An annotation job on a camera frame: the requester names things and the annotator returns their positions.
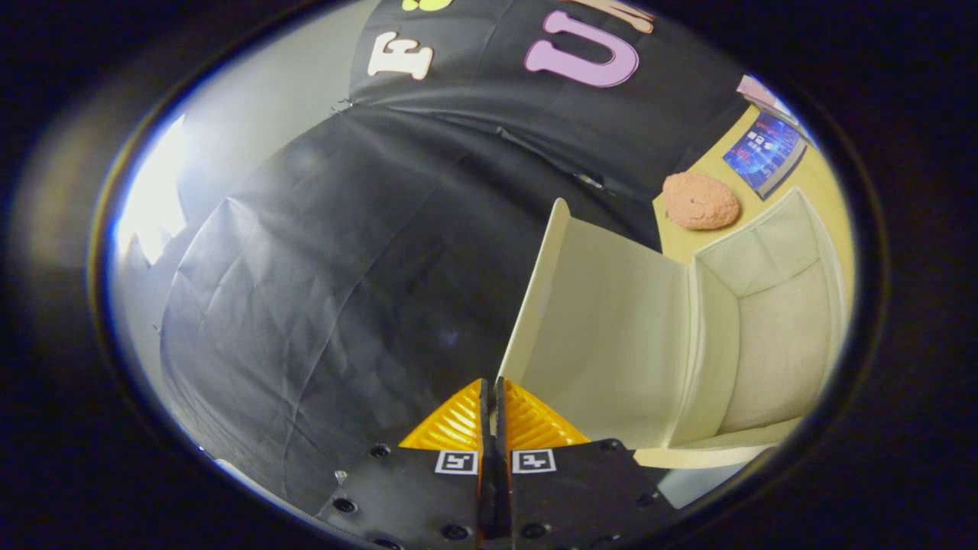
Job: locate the pink cover book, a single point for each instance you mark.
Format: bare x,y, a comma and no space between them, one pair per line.
766,98

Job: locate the orange fuzzy ball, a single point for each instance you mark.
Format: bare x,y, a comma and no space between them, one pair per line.
701,202

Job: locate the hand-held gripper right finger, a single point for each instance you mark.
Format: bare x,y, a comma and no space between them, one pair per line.
573,496

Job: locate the black backdrop cloth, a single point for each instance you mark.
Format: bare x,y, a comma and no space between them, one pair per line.
344,267

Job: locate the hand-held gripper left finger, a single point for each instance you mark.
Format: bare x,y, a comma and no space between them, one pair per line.
412,496

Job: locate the beige storage box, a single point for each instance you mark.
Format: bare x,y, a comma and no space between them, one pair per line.
611,344

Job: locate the blue cover book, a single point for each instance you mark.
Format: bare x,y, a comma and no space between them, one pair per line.
764,153

